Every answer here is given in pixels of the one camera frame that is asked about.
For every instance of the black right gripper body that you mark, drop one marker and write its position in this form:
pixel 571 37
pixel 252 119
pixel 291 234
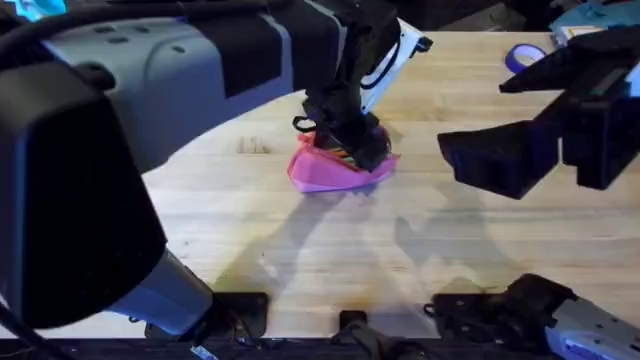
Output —
pixel 600 135

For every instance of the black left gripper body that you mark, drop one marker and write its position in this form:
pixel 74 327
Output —
pixel 350 60

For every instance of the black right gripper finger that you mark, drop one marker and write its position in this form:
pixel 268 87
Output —
pixel 560 67
pixel 500 155

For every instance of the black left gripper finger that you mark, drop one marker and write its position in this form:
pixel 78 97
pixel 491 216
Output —
pixel 327 136
pixel 371 149

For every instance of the pink soft zip bag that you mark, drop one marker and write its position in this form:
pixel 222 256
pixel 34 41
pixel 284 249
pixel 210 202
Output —
pixel 325 172

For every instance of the grey and black right arm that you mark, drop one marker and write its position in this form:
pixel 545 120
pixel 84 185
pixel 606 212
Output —
pixel 525 315

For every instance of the grey and black left arm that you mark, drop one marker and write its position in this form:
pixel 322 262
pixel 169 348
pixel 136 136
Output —
pixel 150 75

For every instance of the purple tape roll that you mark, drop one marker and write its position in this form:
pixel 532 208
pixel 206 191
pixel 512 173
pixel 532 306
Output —
pixel 518 61

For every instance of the white left wrist plate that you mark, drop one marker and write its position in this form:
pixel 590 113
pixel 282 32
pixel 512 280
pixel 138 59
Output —
pixel 403 46

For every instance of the heap of blue and white boxes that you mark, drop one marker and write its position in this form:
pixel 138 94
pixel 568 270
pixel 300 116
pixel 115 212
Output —
pixel 590 20

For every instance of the cyan glowing screen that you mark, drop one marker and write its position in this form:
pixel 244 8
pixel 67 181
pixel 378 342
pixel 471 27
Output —
pixel 40 7

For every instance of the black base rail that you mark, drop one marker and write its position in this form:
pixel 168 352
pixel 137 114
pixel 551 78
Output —
pixel 300 350

